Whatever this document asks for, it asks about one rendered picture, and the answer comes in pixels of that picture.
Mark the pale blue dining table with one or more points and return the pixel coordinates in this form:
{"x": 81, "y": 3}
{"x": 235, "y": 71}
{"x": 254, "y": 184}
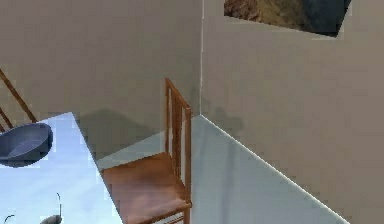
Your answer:
{"x": 76, "y": 186}

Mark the framed landscape picture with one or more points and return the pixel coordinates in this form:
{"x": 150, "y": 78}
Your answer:
{"x": 283, "y": 11}

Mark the dark blue bowl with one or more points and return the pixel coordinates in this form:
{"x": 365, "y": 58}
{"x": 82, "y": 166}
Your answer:
{"x": 25, "y": 145}

